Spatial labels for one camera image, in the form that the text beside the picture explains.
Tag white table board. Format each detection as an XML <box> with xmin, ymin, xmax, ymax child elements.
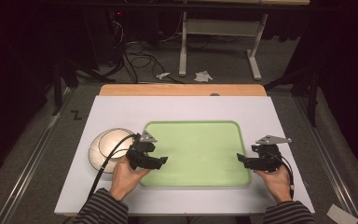
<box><xmin>53</xmin><ymin>94</ymin><xmax>316</xmax><ymax>217</ymax></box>

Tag metal floor rail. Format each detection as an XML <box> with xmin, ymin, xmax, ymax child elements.
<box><xmin>294</xmin><ymin>96</ymin><xmax>358</xmax><ymax>224</ymax></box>
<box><xmin>0</xmin><ymin>87</ymin><xmax>76</xmax><ymax>224</ymax></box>

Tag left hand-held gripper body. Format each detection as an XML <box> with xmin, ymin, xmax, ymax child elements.
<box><xmin>126</xmin><ymin>130</ymin><xmax>158</xmax><ymax>171</ymax></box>

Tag person's lap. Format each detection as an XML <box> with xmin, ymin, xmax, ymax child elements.
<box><xmin>135</xmin><ymin>216</ymin><xmax>241</xmax><ymax>224</ymax></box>

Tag white metal desk frame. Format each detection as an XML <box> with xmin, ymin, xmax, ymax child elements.
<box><xmin>178</xmin><ymin>11</ymin><xmax>270</xmax><ymax>81</ymax></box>

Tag person's right hand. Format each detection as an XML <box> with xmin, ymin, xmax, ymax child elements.
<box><xmin>254</xmin><ymin>164</ymin><xmax>294</xmax><ymax>205</ymax></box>

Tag flat white paper sheet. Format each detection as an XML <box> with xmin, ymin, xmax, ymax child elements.
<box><xmin>325</xmin><ymin>203</ymin><xmax>358</xmax><ymax>224</ymax></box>

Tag person's left hand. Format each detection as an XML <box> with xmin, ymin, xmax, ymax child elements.
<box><xmin>109</xmin><ymin>155</ymin><xmax>152</xmax><ymax>203</ymax></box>

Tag light green plastic tray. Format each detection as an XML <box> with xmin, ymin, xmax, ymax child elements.
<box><xmin>139</xmin><ymin>119</ymin><xmax>253</xmax><ymax>189</ymax></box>

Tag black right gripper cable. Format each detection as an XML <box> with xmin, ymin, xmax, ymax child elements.
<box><xmin>271</xmin><ymin>151</ymin><xmax>296</xmax><ymax>200</ymax></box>

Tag black metal stand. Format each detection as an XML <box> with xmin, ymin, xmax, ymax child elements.
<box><xmin>51</xmin><ymin>57</ymin><xmax>108</xmax><ymax>117</ymax></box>
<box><xmin>263</xmin><ymin>66</ymin><xmax>321</xmax><ymax>128</ymax></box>

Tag tangle of black floor cables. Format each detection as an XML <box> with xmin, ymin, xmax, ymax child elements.
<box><xmin>106</xmin><ymin>18</ymin><xmax>187</xmax><ymax>85</ymax></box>

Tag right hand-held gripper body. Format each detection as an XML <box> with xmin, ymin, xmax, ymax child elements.
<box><xmin>251</xmin><ymin>134</ymin><xmax>293</xmax><ymax>174</ymax></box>

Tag white bowl with dark rim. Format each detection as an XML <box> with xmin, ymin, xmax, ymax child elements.
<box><xmin>88</xmin><ymin>127</ymin><xmax>138</xmax><ymax>175</ymax></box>

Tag large crumpled white paper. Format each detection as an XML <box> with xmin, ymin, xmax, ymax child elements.
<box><xmin>193</xmin><ymin>70</ymin><xmax>214</xmax><ymax>83</ymax></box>

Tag wooden table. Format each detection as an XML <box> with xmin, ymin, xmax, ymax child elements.
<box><xmin>99</xmin><ymin>83</ymin><xmax>268</xmax><ymax>97</ymax></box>

